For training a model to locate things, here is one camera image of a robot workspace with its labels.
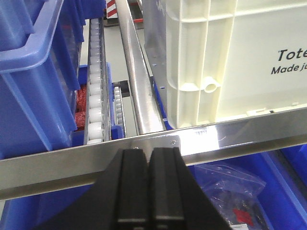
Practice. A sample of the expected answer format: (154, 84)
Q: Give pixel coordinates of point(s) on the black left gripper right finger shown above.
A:
(177, 201)

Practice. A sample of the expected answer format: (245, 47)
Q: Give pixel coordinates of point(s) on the red mesh items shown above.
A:
(80, 114)

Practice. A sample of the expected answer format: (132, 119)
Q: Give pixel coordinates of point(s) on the right roller track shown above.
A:
(97, 124)

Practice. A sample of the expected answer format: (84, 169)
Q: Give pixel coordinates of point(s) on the roller track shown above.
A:
(97, 124)
(119, 116)

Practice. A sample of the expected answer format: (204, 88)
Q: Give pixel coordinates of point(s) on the blue parts bin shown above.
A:
(263, 191)

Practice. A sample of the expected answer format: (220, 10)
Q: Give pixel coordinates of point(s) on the clear bag of parts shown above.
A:
(234, 193)

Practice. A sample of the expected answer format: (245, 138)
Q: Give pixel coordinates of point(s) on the lower roller track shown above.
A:
(119, 116)

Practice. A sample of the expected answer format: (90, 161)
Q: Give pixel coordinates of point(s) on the blue bin lower right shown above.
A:
(26, 212)

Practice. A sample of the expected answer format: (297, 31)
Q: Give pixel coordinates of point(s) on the metal shelf rail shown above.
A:
(67, 168)

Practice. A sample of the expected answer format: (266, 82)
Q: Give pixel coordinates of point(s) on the metal side guide rail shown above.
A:
(147, 115)

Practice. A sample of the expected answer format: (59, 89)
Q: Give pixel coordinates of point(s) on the blue bin upper right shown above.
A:
(40, 44)

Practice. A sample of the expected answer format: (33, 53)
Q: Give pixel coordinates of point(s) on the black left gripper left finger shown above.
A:
(118, 200)

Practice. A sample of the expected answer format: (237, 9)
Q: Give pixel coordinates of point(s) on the white plastic Totelife tote box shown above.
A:
(220, 60)

